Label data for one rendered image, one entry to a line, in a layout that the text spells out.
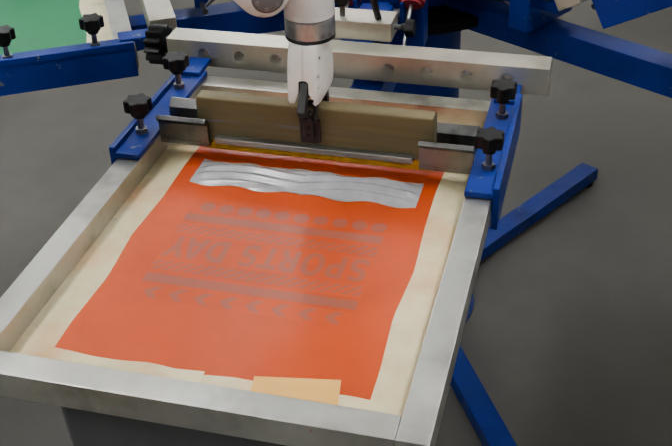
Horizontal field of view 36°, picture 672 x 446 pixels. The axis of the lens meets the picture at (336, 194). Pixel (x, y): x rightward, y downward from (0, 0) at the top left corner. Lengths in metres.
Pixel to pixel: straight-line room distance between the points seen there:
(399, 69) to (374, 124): 0.24
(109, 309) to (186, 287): 0.11
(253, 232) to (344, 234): 0.13
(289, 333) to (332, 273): 0.13
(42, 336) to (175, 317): 0.17
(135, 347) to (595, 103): 2.82
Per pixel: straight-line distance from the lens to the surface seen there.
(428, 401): 1.19
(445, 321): 1.29
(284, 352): 1.30
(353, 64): 1.83
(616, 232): 3.23
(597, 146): 3.66
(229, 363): 1.30
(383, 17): 1.87
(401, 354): 1.30
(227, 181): 1.63
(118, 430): 1.42
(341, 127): 1.61
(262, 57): 1.87
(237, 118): 1.66
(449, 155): 1.58
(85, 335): 1.38
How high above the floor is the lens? 1.82
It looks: 33 degrees down
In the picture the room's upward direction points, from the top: 2 degrees counter-clockwise
